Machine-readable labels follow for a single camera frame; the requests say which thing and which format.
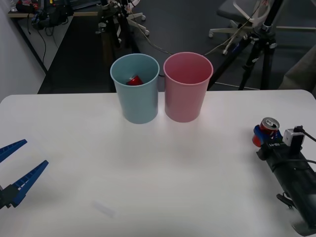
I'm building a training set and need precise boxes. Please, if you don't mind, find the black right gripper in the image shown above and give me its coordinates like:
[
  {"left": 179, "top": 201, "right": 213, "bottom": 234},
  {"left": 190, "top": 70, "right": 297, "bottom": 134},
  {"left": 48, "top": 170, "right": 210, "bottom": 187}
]
[{"left": 253, "top": 124, "right": 304, "bottom": 172}]

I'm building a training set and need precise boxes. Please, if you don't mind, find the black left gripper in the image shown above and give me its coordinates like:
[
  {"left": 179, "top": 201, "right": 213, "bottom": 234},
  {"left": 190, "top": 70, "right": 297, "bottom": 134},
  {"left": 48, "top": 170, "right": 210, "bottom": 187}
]
[{"left": 0, "top": 139, "right": 49, "bottom": 211}]

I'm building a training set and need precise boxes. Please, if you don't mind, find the red drink can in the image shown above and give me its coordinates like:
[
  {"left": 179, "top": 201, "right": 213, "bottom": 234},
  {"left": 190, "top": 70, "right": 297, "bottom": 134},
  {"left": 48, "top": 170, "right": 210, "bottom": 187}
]
[
  {"left": 126, "top": 75, "right": 145, "bottom": 86},
  {"left": 251, "top": 117, "right": 281, "bottom": 148}
]

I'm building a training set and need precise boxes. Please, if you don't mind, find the pink plastic bin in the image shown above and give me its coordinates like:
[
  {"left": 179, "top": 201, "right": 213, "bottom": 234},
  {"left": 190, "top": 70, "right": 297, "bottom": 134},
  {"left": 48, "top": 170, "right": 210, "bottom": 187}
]
[{"left": 163, "top": 51, "right": 214, "bottom": 123}]

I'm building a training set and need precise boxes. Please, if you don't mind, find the white grey office chair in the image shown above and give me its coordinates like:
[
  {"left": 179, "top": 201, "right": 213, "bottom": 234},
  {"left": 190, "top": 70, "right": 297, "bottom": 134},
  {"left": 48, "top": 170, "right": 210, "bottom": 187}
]
[{"left": 208, "top": 0, "right": 271, "bottom": 55}]

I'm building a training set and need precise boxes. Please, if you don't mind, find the pale blue plastic bin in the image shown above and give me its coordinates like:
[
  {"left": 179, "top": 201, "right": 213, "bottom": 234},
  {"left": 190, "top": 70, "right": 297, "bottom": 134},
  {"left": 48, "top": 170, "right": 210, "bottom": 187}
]
[{"left": 110, "top": 53, "right": 160, "bottom": 124}]

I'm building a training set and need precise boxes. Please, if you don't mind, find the wooden top desk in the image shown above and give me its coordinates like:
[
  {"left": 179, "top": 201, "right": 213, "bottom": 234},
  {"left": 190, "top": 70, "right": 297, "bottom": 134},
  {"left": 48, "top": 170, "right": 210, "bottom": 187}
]
[{"left": 7, "top": 8, "right": 99, "bottom": 73}]

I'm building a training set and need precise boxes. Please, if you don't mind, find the white office chair base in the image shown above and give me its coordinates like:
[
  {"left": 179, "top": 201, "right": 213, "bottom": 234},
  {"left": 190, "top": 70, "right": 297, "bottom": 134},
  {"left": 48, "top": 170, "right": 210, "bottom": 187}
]
[{"left": 125, "top": 9, "right": 150, "bottom": 37}]

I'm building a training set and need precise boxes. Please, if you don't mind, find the black camera tripod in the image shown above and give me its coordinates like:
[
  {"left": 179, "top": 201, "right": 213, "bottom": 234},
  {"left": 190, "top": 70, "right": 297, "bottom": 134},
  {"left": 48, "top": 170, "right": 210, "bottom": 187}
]
[
  {"left": 208, "top": 0, "right": 284, "bottom": 91},
  {"left": 95, "top": 0, "right": 139, "bottom": 59}
]

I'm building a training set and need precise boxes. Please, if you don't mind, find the beige cable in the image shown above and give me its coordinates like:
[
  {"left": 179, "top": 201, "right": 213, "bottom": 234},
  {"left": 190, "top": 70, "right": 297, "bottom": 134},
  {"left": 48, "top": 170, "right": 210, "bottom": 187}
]
[{"left": 128, "top": 0, "right": 267, "bottom": 56}]

